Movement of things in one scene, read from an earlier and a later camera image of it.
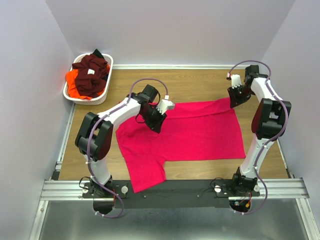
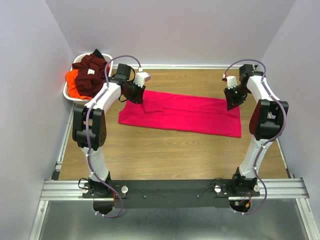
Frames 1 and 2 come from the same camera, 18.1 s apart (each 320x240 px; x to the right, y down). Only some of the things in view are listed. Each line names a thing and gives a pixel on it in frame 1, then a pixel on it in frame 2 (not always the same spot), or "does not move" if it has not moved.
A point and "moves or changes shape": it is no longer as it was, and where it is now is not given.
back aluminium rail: [176, 66] does not move
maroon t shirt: [91, 77] does not move
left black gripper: [156, 125] -> [138, 99]
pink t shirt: [203, 131] moves or changes shape
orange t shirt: [71, 76] does not move
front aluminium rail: [56, 189] does not move
